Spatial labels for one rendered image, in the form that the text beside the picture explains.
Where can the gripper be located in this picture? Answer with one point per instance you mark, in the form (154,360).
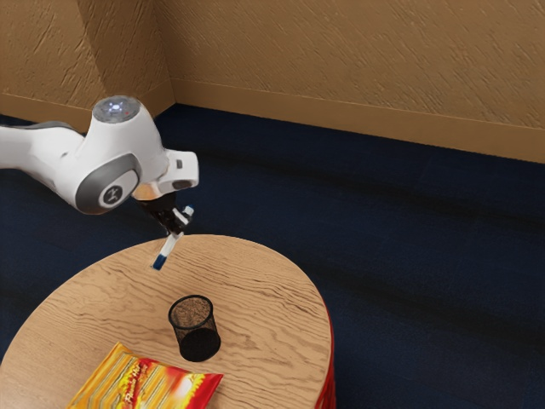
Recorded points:
(158,209)

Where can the white and blue pen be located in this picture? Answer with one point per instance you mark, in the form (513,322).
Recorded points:
(169,245)

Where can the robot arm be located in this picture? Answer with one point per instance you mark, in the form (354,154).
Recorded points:
(115,149)

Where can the black mesh pen holder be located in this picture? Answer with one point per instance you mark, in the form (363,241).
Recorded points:
(195,328)

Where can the red and yellow snack bag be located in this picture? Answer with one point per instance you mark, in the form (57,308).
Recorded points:
(140,383)

